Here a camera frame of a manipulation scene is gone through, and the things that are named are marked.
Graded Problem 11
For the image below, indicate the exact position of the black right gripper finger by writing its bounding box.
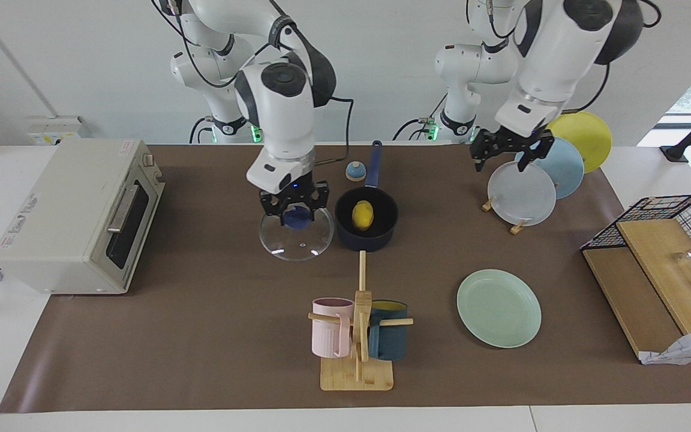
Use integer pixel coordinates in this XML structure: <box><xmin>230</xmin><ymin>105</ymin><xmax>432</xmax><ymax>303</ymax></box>
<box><xmin>307</xmin><ymin>182</ymin><xmax>330</xmax><ymax>212</ymax></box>
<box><xmin>260</xmin><ymin>191</ymin><xmax>289</xmax><ymax>227</ymax></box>

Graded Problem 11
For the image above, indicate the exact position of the yellow lemon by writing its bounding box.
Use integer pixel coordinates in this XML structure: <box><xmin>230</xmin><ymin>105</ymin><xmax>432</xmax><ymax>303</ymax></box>
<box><xmin>352</xmin><ymin>200</ymin><xmax>375</xmax><ymax>233</ymax></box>

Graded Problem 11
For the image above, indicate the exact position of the wooden plate rack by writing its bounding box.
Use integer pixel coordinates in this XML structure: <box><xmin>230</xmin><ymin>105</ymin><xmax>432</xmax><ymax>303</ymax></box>
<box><xmin>481</xmin><ymin>195</ymin><xmax>529</xmax><ymax>236</ymax></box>

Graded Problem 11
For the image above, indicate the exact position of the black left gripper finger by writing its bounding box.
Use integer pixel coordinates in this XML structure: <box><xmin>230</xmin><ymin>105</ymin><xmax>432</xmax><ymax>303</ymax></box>
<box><xmin>516</xmin><ymin>137</ymin><xmax>556</xmax><ymax>175</ymax></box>
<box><xmin>470</xmin><ymin>133</ymin><xmax>502</xmax><ymax>175</ymax></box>

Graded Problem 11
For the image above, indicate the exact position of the pink mug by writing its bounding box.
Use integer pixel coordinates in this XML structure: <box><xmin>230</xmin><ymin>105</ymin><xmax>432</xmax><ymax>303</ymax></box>
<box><xmin>311</xmin><ymin>298</ymin><xmax>355</xmax><ymax>359</ymax></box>

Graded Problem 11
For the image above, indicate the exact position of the wooden mug tree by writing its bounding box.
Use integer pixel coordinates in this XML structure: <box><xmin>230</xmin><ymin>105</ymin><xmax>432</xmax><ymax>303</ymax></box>
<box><xmin>308</xmin><ymin>251</ymin><xmax>414</xmax><ymax>392</ymax></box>

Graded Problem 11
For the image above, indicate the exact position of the white wall socket box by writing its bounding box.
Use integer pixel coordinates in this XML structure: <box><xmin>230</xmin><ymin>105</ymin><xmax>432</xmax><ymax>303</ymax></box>
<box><xmin>26</xmin><ymin>116</ymin><xmax>82</xmax><ymax>146</ymax></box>

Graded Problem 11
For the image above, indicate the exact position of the dark teal mug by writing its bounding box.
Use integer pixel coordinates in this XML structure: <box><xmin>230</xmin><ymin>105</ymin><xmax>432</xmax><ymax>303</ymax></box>
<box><xmin>368</xmin><ymin>300</ymin><xmax>409</xmax><ymax>362</ymax></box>

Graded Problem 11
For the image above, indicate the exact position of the grey plate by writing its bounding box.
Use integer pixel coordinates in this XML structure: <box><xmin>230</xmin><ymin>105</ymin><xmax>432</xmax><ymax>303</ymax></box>
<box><xmin>488</xmin><ymin>161</ymin><xmax>557</xmax><ymax>227</ymax></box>

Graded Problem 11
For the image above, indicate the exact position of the dark saucepan with purple handle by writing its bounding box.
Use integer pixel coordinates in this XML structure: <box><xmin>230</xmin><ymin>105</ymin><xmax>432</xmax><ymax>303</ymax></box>
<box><xmin>334</xmin><ymin>140</ymin><xmax>399</xmax><ymax>253</ymax></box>

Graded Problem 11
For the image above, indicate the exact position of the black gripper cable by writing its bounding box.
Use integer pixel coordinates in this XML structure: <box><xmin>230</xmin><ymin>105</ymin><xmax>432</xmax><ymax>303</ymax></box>
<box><xmin>561</xmin><ymin>60</ymin><xmax>614</xmax><ymax>115</ymax></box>
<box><xmin>313</xmin><ymin>96</ymin><xmax>355</xmax><ymax>167</ymax></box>

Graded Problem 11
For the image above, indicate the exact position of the glass lid with purple knob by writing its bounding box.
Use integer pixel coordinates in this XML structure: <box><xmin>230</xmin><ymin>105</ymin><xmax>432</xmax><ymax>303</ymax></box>
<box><xmin>259</xmin><ymin>204</ymin><xmax>335</xmax><ymax>262</ymax></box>

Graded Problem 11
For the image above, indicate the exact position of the pale green plate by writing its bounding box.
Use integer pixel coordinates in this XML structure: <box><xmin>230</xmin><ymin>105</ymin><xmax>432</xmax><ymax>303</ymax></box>
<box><xmin>456</xmin><ymin>269</ymin><xmax>543</xmax><ymax>349</ymax></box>

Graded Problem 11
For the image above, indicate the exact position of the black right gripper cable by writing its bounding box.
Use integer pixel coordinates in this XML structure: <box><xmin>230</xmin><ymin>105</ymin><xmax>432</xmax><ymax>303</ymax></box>
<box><xmin>313</xmin><ymin>96</ymin><xmax>355</xmax><ymax>167</ymax></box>

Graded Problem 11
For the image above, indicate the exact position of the light blue plate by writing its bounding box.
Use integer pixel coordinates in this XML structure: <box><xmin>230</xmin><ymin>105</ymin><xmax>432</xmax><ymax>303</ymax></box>
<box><xmin>515</xmin><ymin>136</ymin><xmax>585</xmax><ymax>200</ymax></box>

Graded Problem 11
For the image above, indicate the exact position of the wood and wire shelf rack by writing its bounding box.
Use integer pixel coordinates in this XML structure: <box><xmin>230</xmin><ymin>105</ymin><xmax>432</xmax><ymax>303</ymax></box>
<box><xmin>580</xmin><ymin>193</ymin><xmax>691</xmax><ymax>362</ymax></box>

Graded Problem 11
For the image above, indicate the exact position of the brown table mat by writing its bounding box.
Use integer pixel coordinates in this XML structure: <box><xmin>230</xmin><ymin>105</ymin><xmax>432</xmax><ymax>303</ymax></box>
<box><xmin>0</xmin><ymin>144</ymin><xmax>691</xmax><ymax>413</ymax></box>

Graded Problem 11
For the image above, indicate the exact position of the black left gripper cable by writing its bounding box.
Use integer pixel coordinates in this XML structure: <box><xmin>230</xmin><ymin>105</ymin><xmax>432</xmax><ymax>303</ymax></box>
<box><xmin>561</xmin><ymin>60</ymin><xmax>614</xmax><ymax>115</ymax></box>

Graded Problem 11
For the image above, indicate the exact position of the beige toaster oven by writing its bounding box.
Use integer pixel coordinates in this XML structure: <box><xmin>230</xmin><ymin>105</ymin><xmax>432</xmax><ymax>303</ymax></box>
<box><xmin>0</xmin><ymin>139</ymin><xmax>166</xmax><ymax>296</ymax></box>

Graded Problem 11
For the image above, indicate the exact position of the yellow plate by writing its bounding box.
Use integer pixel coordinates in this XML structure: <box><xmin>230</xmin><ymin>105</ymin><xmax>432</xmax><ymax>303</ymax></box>
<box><xmin>542</xmin><ymin>111</ymin><xmax>613</xmax><ymax>175</ymax></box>

